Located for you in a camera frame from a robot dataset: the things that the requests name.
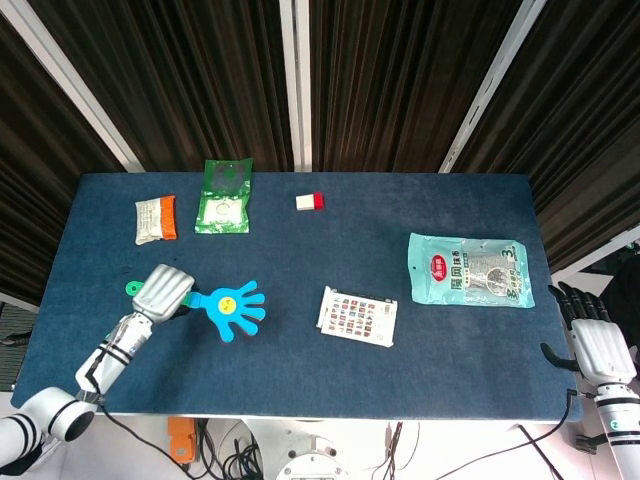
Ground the teal cleaning cloth bag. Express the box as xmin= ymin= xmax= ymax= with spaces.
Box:
xmin=407 ymin=231 xmax=536 ymax=309

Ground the white orange snack packet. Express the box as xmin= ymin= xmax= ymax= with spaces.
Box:
xmin=134 ymin=194 xmax=179 ymax=246

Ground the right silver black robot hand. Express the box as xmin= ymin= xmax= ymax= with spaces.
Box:
xmin=539 ymin=281 xmax=638 ymax=387

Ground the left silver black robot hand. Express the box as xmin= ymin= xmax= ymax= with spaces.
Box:
xmin=129 ymin=263 xmax=197 ymax=325

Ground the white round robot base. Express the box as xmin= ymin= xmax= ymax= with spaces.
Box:
xmin=274 ymin=418 xmax=351 ymax=480

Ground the green foil packet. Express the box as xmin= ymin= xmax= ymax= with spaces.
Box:
xmin=193 ymin=155 xmax=255 ymax=235

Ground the blue table mat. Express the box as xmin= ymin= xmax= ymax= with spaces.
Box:
xmin=9 ymin=171 xmax=585 ymax=424

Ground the orange power box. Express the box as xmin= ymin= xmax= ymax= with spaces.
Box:
xmin=166 ymin=416 xmax=198 ymax=465

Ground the blue green hand clapper toy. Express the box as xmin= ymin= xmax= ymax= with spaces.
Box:
xmin=124 ymin=280 xmax=267 ymax=344

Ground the white pack with flag pictures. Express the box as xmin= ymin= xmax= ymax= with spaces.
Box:
xmin=315 ymin=285 xmax=399 ymax=349

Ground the white red small block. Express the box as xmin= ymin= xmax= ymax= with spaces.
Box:
xmin=294 ymin=191 xmax=326 ymax=212

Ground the black cable bundle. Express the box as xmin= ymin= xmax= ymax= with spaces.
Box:
xmin=191 ymin=418 xmax=268 ymax=480

